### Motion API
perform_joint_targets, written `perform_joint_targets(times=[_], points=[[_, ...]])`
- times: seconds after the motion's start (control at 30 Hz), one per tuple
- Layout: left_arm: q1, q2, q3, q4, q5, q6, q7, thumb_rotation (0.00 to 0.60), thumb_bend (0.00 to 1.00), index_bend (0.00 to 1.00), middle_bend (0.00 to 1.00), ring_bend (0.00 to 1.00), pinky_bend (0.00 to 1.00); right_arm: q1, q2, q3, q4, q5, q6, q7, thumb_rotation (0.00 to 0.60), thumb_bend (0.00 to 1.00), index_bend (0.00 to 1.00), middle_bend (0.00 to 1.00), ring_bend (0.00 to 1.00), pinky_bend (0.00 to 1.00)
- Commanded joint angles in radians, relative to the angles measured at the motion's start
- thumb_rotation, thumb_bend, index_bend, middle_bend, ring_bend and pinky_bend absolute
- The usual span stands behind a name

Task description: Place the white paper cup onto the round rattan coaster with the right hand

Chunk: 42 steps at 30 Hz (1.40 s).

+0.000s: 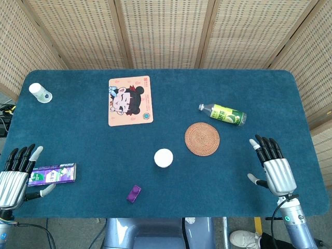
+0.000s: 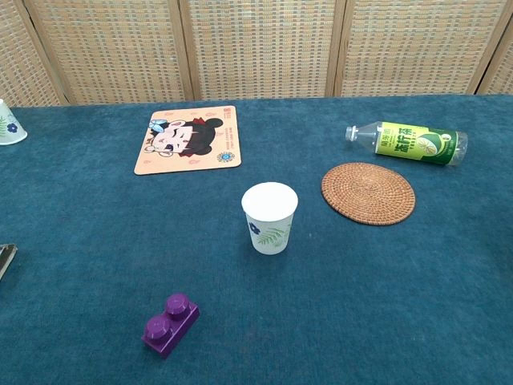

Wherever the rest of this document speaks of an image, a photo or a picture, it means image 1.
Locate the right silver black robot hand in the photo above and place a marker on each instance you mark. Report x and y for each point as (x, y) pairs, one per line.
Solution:
(280, 173)

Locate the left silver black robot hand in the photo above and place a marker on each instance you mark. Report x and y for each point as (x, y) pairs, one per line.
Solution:
(11, 181)

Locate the white paper cup blue flower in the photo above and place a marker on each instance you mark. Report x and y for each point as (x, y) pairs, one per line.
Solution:
(40, 93)
(163, 157)

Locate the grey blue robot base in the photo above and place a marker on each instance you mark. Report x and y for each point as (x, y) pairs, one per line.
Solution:
(155, 233)

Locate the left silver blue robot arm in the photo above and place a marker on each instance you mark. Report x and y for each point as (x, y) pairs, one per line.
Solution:
(5, 230)

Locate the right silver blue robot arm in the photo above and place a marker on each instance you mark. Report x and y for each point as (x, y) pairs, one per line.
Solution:
(297, 225)

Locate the round woven rattan coaster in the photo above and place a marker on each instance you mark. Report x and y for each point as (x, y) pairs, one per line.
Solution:
(202, 139)

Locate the black yellow floor equipment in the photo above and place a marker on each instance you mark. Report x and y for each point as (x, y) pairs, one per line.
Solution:
(5, 122)

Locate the black trouser leg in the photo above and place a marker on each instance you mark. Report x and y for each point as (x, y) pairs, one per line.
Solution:
(275, 242)

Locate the white sneaker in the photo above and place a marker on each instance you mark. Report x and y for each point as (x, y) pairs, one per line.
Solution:
(243, 238)

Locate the green label plastic bottle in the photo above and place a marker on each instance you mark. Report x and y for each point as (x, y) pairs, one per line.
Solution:
(228, 115)

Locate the metal table leg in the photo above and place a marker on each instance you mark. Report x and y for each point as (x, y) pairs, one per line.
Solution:
(226, 233)

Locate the purple toy building brick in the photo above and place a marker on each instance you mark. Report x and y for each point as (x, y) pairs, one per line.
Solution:
(134, 194)

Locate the pink cartoon girl mouse pad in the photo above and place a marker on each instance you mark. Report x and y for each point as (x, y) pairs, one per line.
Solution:
(130, 101)

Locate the woven bamboo folding screen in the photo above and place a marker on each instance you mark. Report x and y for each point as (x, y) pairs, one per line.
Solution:
(166, 31)

